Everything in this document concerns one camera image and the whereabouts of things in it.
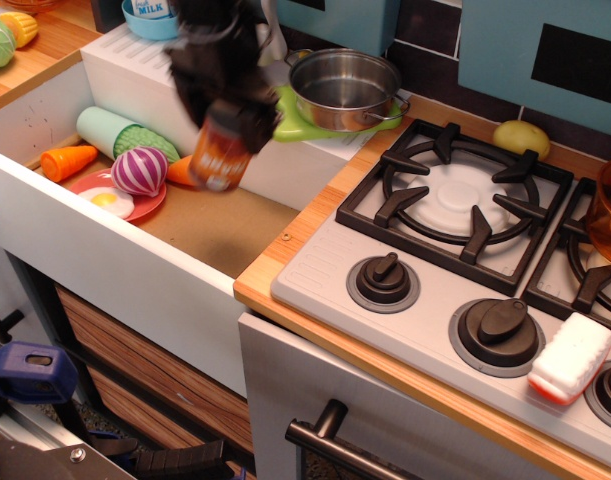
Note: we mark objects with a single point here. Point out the mint green cup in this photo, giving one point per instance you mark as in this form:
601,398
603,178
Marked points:
101,128

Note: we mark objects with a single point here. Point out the purple striped toy onion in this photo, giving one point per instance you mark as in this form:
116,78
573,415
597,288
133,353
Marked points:
140,171

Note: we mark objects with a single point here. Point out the pink plastic plate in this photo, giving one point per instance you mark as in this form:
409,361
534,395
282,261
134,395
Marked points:
143,204

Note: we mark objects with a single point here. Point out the black right stove knob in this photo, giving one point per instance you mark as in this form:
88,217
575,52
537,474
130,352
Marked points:
598,394

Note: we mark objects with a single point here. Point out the black middle stove knob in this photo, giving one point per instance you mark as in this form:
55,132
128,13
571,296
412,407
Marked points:
496,337

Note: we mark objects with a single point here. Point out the blue plastic bowl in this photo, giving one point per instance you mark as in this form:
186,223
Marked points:
157,30

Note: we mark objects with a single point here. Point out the milk carton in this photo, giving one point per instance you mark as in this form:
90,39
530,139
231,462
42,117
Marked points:
153,9

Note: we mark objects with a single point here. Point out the black left burner grate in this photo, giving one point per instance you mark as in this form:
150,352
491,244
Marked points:
466,206

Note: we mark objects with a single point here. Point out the orange toy carrot left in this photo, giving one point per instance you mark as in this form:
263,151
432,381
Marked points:
60,163

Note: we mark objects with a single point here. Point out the orange toy carrot right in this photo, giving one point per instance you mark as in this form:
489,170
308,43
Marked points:
179,173

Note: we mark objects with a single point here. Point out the grey toy stove top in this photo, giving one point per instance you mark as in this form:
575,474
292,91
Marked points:
314,283

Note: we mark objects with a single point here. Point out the yellow toy corn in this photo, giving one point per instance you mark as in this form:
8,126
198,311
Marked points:
23,26

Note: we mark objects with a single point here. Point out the black right burner grate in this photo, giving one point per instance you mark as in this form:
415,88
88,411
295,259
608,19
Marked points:
570,275

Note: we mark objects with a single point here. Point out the orange transparent bowl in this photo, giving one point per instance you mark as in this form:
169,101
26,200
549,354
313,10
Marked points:
598,217

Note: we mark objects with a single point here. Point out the yellow toy potato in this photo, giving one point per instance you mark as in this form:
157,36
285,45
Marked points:
517,136

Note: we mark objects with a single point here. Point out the black stove knob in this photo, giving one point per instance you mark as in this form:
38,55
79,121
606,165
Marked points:
496,337
598,394
383,284

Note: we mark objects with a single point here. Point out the black left stove knob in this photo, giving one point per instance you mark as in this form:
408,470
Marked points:
383,284

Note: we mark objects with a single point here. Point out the black burner grate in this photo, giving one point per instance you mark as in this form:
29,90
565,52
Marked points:
466,206
570,275

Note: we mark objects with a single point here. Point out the white red toy sponge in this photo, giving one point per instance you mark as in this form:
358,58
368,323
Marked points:
571,360

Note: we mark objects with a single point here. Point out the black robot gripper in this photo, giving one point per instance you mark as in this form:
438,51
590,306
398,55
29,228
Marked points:
215,57

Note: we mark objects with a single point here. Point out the toy fried egg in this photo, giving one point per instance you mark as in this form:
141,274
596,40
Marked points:
111,200

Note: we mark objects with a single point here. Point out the stainless steel pot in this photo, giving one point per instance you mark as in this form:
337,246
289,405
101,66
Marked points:
344,90

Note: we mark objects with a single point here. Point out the white toy sink basin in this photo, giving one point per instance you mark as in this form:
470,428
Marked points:
168,275

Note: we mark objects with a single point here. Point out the orange toy carrot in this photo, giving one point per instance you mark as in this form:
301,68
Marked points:
60,163
179,173

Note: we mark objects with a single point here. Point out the green plastic cutting board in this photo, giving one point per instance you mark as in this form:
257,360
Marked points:
293,128

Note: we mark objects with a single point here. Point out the blue clamp handle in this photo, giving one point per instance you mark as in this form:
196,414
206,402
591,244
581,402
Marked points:
36,374

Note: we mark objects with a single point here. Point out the black oven door handle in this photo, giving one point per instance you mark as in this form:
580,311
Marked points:
321,440

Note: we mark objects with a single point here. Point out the orange beans can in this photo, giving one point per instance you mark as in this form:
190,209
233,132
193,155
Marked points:
220,158

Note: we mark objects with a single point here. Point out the grey toy faucet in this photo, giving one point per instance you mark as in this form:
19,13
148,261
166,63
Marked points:
273,44

